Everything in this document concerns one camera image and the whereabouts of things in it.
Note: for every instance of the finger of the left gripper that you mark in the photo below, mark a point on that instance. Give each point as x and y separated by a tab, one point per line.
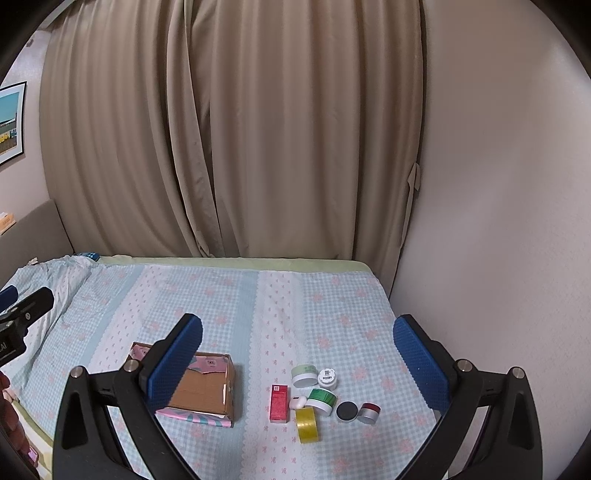
33	307
8	297

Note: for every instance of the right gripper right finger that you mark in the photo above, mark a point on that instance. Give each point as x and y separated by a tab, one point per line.
509	443

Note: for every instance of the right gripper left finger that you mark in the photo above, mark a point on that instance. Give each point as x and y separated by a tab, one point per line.
86	445

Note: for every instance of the green label white jar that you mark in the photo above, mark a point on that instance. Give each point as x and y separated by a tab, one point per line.
322	400

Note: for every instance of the white barcode bottle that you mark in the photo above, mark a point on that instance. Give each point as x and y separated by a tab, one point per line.
327	379

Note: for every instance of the red carton box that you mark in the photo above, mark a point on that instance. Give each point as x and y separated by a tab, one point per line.
279	400

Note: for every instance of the yellow tape roll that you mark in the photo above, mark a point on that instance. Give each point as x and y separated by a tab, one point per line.
307	428

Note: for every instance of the light green lid jar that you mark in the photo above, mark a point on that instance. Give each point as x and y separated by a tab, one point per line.
304	376

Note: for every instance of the white earbuds case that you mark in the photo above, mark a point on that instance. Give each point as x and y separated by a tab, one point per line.
297	403

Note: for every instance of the person's left hand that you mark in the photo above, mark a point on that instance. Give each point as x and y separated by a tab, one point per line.
10	421

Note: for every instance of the pink object at edge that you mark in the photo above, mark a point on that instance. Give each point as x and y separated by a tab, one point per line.
33	456

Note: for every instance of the grey headboard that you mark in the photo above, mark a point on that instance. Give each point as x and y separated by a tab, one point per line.
41	235

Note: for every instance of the open cardboard box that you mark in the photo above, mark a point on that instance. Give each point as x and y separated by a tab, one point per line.
206	393

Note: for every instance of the red lid silver jar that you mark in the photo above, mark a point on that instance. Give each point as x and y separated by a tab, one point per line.
369	413

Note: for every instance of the black lid jar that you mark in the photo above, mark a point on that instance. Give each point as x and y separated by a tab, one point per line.
346	411

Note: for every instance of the blue checked bed sheet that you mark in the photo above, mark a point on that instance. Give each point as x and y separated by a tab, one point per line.
268	322

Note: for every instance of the beige curtain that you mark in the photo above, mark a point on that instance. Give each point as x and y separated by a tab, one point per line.
261	129

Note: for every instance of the framed wall picture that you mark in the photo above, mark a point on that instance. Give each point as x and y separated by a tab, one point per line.
11	121

